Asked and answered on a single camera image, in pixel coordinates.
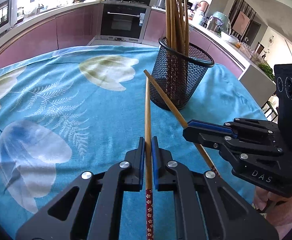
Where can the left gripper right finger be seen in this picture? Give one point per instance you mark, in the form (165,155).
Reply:
(206,207)

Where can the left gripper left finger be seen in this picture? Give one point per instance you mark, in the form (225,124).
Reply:
(89,207)

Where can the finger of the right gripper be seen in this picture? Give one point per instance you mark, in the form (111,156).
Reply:
(205,138)
(212,127)

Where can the bamboo chopstick red end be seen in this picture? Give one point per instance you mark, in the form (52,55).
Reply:
(186,28)
(179,35)
(180,5)
(172,26)

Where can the bamboo chopstick lone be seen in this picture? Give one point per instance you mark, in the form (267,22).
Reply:
(168,27)

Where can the person's right hand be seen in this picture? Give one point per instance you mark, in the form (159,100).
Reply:
(263,198)

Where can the black mesh utensil holder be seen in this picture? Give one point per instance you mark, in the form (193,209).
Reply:
(179,75)

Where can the green food cover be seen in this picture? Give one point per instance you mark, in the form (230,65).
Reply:
(218,23)

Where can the blue floral tablecloth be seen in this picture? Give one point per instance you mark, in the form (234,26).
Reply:
(81,109)

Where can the black built-in oven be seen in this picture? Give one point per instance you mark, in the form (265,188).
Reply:
(124,21)

